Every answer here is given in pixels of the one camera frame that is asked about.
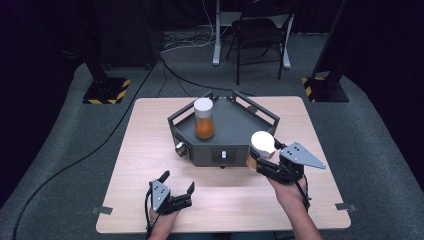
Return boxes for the grey tape mark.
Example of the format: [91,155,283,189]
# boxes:
[91,205,114,216]
[334,202,359,213]

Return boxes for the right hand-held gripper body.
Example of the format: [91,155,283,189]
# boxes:
[255,141,327,186]

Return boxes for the person's left hand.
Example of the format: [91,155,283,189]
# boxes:
[147,205,182,235]

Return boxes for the black stand with striped base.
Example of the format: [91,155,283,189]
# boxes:
[301,0,350,104]
[68,0,132,105]

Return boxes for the black hexagonal tray with rails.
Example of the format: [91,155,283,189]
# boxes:
[166,89,281,170]

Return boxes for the left hand-held gripper cable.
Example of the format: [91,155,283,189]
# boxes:
[143,187,157,240]

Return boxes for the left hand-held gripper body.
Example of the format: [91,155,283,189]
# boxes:
[145,179,194,216]

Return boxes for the black folding chair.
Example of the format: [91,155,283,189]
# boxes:
[225,0,300,86]

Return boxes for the hand-held gripper cable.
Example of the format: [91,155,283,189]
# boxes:
[293,175,313,212]
[143,187,157,240]

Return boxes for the spout-lid jar of orange powder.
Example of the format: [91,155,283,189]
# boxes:
[245,130,278,172]

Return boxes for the white-legged desk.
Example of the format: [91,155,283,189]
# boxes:
[211,0,296,71]

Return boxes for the right hand-held gripper cable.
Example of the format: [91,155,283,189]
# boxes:
[293,175,313,212]

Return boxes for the tangle of floor cables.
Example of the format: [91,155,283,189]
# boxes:
[161,28,218,55]

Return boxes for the person's right hand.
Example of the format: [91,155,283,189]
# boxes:
[267,175,310,212]

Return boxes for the flat-lid jar of orange powder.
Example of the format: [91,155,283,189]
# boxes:
[193,96,216,141]

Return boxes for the dark cabinet on casters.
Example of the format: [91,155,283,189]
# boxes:
[96,0,165,71]

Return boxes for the long black floor cable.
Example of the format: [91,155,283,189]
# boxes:
[11,56,162,240]

